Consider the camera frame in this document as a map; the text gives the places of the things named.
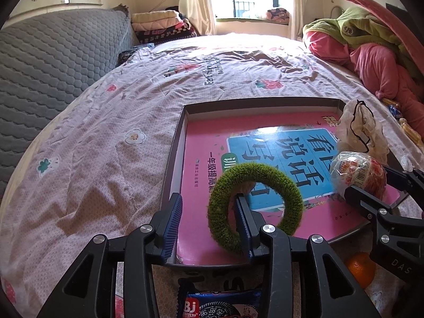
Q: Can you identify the stack of folded blankets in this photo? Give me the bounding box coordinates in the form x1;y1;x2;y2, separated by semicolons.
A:
131;9;199;45

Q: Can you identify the patterned cloth on windowsill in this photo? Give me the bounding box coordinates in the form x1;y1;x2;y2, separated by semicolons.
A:
266;7;290;24

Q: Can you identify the cream curtain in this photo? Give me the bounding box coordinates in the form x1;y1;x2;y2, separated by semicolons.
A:
178;0;217;37
288;0;310;40

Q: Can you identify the white mesh pouch black string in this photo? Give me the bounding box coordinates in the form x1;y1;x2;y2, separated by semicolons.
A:
335;99;389;164

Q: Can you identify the black television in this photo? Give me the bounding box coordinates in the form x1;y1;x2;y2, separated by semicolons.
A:
386;3;411;17

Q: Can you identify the grey quilted headboard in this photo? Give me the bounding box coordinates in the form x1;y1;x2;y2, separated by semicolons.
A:
0;7;140;202

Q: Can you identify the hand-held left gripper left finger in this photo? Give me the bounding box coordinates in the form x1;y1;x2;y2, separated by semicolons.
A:
36;192;183;318

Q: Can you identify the blue snack packet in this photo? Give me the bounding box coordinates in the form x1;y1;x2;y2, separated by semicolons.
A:
384;98;403;120

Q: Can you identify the pink quilt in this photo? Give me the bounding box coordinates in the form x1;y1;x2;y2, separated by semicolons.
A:
303;30;424;140

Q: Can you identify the orange tangerine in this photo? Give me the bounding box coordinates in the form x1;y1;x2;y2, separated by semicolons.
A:
344;252;376;289

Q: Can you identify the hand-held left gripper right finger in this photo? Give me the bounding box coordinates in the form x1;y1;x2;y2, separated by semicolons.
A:
235;196;381;318

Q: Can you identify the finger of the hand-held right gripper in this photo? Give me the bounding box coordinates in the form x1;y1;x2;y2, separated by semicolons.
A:
344;185;403;259
383;164;424;217

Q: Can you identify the dark cardboard box tray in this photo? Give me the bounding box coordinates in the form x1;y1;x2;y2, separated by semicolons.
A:
160;98;413;267

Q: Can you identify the yellow snack packet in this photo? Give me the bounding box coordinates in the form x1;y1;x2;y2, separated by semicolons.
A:
399;117;424;146

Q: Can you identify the pink quilted cushion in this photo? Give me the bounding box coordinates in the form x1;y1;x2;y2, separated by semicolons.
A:
343;0;424;73

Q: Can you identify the dark cloth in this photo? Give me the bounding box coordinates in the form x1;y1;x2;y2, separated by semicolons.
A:
118;45;154;65

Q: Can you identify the green blanket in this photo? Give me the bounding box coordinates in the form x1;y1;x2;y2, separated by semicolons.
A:
303;7;424;80

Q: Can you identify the green fuzzy ring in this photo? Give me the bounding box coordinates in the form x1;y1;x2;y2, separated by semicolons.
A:
207;162;304;254

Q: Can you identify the blue cookie packet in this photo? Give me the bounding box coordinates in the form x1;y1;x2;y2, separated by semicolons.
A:
177;286;264;318

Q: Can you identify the pink and blue book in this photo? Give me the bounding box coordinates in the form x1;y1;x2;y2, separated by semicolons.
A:
175;112;403;264

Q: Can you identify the plastic-wrapped toy egg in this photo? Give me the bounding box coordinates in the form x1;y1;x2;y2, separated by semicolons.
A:
329;151;387;201

